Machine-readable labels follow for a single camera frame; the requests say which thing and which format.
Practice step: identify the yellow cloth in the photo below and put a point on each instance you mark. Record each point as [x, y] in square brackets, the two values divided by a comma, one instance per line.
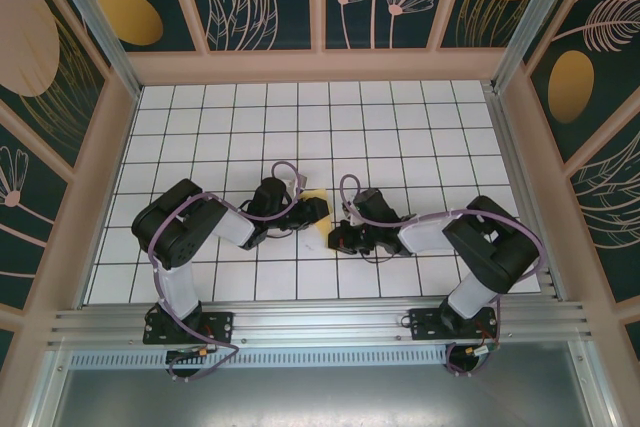
[324, 225]

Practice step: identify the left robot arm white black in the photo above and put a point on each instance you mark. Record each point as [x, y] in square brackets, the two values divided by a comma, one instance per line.
[235, 227]

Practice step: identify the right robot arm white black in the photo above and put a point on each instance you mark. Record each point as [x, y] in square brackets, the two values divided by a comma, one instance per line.
[425, 242]

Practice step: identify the grey sheet metal panel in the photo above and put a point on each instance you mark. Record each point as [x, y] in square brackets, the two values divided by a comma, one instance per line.
[320, 397]

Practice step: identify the aluminium cross rail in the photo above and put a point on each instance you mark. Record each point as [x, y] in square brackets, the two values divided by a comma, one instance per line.
[320, 322]

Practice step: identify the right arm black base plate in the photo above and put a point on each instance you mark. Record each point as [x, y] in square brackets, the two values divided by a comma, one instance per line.
[425, 324]

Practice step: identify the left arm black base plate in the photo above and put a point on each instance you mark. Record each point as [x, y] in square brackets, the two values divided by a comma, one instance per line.
[220, 322]

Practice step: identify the aluminium side rail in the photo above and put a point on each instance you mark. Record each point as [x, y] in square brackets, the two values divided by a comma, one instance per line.
[520, 157]

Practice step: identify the aluminium corner post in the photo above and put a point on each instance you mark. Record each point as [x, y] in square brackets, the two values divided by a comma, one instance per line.
[530, 12]
[95, 22]

